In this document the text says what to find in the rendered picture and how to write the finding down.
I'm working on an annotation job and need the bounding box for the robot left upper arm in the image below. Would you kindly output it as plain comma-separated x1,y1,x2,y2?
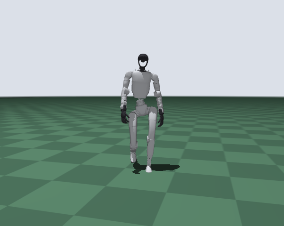
151,73,160,97

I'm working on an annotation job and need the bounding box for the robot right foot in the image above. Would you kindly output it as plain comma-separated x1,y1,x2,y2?
130,152,137,162

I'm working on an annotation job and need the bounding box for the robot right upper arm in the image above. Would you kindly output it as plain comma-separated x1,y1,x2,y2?
123,71,133,95

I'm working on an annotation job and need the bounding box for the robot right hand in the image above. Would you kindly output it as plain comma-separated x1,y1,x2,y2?
121,105,129,124

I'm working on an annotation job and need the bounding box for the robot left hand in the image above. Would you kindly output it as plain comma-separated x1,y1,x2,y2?
158,109,164,127

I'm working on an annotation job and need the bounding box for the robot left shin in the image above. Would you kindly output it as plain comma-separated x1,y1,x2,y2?
147,139,155,166

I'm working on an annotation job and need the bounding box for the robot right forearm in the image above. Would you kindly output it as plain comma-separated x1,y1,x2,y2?
120,88,127,109

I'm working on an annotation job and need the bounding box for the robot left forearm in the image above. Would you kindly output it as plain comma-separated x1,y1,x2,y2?
156,91,164,113

